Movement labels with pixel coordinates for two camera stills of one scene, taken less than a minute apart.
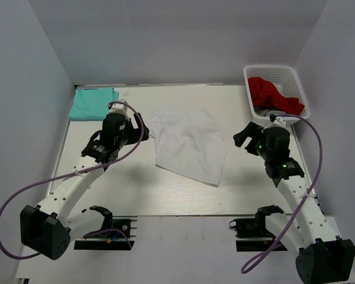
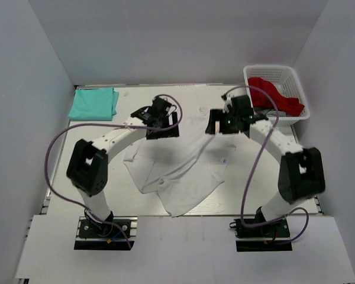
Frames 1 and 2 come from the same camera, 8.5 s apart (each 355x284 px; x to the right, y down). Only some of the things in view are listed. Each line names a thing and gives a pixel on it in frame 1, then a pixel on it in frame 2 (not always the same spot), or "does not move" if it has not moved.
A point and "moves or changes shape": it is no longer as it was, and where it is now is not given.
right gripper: (252, 131) → (218, 115)
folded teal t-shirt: (93, 103) does not move
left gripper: (136, 133) → (170, 132)
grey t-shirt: (262, 112) does not move
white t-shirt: (188, 143) moves or changes shape
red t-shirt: (264, 93) does not move
